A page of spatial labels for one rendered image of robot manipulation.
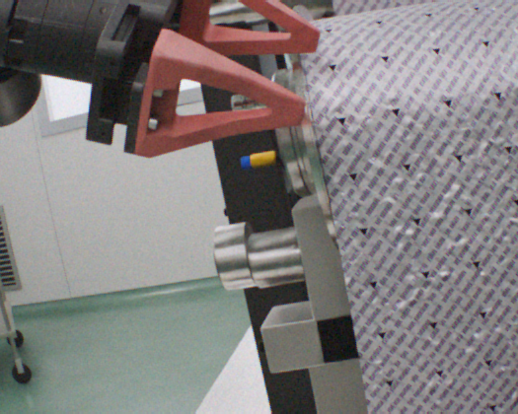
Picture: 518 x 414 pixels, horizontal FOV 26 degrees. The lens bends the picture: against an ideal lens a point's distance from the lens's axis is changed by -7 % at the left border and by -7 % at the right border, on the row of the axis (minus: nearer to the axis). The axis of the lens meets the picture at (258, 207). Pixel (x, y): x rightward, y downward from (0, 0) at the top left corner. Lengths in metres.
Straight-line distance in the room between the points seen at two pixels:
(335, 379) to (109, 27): 0.30
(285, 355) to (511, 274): 0.17
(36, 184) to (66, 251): 0.43
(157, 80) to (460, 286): 0.21
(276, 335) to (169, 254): 5.80
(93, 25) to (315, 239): 0.22
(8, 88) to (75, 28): 0.09
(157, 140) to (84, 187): 6.03
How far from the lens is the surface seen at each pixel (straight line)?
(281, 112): 0.55
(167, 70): 0.52
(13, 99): 0.64
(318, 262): 0.70
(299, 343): 0.71
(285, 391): 1.00
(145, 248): 6.54
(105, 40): 0.53
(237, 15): 0.92
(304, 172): 0.65
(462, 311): 0.63
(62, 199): 6.64
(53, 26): 0.56
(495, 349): 0.63
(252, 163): 0.74
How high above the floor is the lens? 1.31
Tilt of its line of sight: 8 degrees down
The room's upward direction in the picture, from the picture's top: 12 degrees counter-clockwise
